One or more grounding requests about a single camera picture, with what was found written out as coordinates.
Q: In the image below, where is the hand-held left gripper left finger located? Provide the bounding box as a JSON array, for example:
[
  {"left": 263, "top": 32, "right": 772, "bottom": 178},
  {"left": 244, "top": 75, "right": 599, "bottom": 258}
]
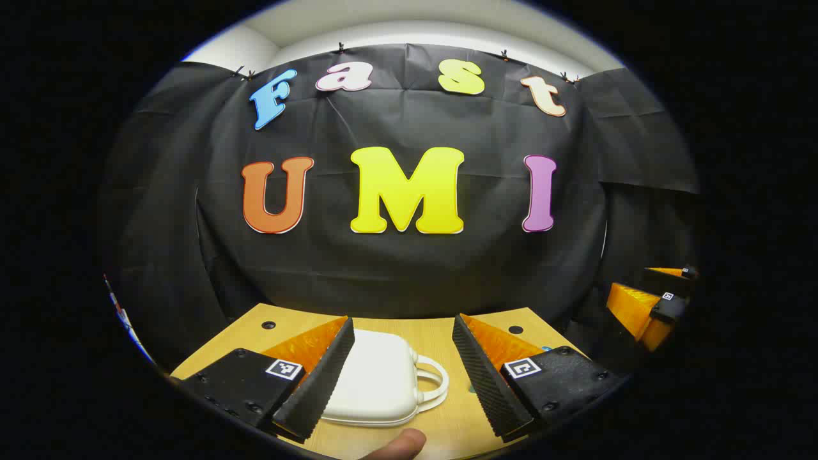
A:
[{"left": 167, "top": 316, "right": 356, "bottom": 444}]

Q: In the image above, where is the black backdrop cloth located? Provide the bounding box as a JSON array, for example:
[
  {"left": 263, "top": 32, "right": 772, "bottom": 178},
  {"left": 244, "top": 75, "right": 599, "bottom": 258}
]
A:
[{"left": 99, "top": 43, "right": 700, "bottom": 371}]

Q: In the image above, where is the white suitcase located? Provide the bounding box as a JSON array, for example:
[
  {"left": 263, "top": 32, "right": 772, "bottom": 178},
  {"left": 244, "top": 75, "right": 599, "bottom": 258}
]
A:
[{"left": 318, "top": 328, "right": 451, "bottom": 428}]

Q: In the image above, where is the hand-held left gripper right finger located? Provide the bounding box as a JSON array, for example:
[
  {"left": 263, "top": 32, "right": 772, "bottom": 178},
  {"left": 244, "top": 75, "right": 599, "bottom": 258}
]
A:
[{"left": 452, "top": 313, "right": 631, "bottom": 444}]

